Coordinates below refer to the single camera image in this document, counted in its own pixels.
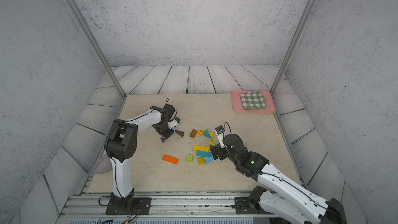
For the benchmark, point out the green checkered cloth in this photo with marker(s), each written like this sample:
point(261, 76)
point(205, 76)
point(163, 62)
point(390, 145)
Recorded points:
point(253, 100)

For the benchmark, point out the brown slanted wooden block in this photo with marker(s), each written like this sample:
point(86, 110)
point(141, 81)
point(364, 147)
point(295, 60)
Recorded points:
point(180, 133)

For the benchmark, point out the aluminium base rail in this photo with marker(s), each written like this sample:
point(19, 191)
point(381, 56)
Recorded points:
point(168, 204)

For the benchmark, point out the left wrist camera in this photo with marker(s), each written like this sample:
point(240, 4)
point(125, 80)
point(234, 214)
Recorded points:
point(173, 119)

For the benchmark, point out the teal triangle wooden block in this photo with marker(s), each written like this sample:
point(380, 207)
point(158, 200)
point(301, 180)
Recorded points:
point(207, 134)

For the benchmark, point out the orange long wooden block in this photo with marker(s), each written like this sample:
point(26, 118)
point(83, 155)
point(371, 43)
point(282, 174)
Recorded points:
point(170, 159)

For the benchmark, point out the light blue triangle block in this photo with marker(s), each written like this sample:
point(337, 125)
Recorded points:
point(209, 159)

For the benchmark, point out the brown small wooden block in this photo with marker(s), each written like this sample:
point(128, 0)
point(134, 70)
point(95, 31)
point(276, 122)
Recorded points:
point(193, 133)

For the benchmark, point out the left aluminium frame post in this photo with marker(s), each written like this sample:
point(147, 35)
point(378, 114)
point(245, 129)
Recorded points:
point(76, 12)

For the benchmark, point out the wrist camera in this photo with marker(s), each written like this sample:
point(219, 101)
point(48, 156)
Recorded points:
point(220, 132)
point(173, 119)

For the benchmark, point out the green small cube block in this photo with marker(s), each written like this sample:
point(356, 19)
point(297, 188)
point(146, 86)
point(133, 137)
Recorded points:
point(189, 158)

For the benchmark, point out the yellow long wooden block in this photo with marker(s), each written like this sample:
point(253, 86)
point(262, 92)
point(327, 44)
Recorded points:
point(201, 148)

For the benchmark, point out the right aluminium frame post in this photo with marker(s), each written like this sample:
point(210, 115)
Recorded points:
point(307, 11)

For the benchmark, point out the orange triangle wooden block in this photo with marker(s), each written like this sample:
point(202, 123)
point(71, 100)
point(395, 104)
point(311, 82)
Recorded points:
point(201, 132)

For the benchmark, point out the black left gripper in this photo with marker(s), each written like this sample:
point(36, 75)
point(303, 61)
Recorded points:
point(167, 136)

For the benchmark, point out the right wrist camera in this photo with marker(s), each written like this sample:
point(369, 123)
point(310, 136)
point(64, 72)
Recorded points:
point(220, 132)

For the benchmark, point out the yellow triangle wooden block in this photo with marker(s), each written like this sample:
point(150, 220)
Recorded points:
point(212, 134)

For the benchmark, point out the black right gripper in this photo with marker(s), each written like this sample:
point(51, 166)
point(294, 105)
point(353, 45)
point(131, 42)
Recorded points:
point(219, 150)

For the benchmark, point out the teal long wooden block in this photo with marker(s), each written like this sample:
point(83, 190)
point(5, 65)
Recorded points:
point(203, 154)

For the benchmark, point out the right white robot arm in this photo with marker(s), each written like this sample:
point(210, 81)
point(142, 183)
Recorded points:
point(276, 192)

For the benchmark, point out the lime green long block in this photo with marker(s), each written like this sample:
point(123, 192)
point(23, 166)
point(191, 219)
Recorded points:
point(211, 143)

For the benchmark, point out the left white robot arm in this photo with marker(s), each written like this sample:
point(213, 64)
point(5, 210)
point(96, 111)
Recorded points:
point(122, 143)

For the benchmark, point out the lilac bowl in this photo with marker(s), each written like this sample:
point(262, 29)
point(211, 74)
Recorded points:
point(103, 165)

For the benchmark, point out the aluminium frame post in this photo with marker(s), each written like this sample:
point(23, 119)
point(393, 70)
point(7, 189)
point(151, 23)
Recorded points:
point(76, 12)
point(307, 11)

